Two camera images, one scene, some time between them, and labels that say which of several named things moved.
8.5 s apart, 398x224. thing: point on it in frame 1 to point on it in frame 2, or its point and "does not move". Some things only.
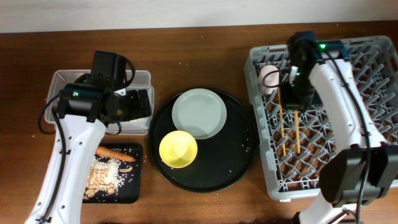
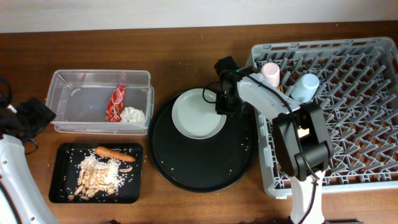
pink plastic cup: [268, 79] does not move
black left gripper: [136, 110] to [38, 113]
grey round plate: [200, 112] does not move
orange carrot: [112, 154] does not move
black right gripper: [287, 104] to [223, 108]
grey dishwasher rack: [297, 145] does not move
